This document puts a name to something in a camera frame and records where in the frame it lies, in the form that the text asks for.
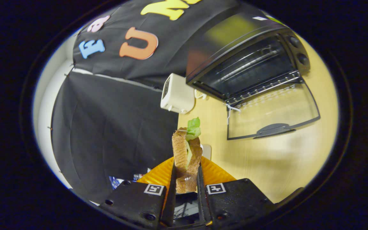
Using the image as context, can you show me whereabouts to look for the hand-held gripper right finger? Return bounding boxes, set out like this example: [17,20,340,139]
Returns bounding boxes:
[197,156,276,226]

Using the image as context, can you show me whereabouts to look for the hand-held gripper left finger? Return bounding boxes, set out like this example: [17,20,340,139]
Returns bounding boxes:
[99,157,177,229]

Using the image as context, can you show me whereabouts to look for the brown bread lettuce sandwich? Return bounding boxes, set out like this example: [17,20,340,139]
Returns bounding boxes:
[172,117,203,194]

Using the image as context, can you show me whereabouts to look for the black toaster oven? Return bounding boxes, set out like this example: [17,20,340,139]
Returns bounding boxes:
[186,13,321,141]

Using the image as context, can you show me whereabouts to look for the white bread toaster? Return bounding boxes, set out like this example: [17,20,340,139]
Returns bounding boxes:
[160,73,196,115]

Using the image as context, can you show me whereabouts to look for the blue printed packaging clutter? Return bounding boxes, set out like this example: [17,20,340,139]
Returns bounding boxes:
[109,169,151,189]

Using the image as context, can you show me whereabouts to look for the black backdrop cloth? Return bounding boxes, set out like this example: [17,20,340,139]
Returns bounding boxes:
[50,0,239,203]

